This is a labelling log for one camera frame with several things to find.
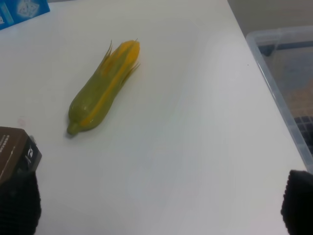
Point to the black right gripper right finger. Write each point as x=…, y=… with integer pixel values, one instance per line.
x=297, y=206

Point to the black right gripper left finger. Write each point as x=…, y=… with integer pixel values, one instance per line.
x=20, y=205

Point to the brown black carton box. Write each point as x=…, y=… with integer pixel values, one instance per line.
x=18, y=153

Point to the green yellow toy corn cob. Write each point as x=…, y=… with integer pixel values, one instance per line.
x=91, y=105

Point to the clear plastic storage bin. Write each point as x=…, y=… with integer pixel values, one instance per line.
x=285, y=59

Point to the blue printed box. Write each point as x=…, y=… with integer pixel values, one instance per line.
x=13, y=12

